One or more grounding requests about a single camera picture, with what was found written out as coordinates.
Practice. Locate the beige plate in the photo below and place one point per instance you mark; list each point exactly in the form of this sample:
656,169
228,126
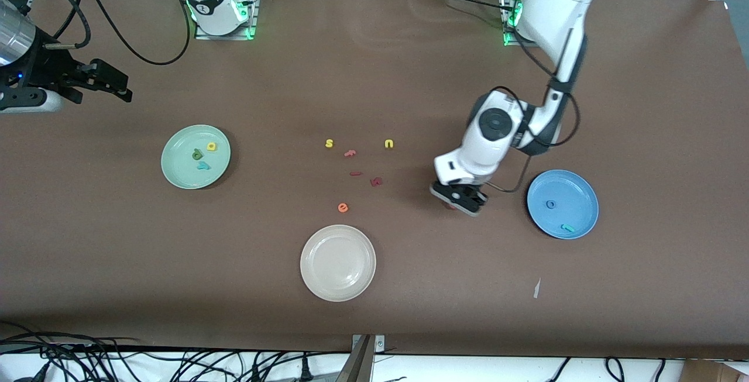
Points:
338,263

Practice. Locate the small metal table bracket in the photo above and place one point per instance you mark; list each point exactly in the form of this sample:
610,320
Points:
379,344

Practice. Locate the blue plate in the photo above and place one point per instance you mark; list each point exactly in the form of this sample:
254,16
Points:
576,195

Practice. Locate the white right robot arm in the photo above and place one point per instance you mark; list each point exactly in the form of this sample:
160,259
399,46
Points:
213,2

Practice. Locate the grey metal profile leg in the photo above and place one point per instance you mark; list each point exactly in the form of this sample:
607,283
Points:
357,367

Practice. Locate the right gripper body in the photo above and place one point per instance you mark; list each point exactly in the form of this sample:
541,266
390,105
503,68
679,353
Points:
51,69

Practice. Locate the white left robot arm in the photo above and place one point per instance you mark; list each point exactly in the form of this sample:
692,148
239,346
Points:
556,2

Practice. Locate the brown table cover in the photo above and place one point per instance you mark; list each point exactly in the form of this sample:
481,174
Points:
409,78

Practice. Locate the black power plug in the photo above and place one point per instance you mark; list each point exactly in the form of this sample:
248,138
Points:
304,370

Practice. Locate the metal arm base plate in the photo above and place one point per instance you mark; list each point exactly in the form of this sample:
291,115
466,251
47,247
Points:
510,40
225,37

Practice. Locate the green plate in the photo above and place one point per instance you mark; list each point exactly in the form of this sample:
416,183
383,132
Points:
184,154

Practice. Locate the brown cardboard box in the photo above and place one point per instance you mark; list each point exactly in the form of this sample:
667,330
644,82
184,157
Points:
708,373

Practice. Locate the white paper scrap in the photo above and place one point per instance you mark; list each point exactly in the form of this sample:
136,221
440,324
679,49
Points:
536,288

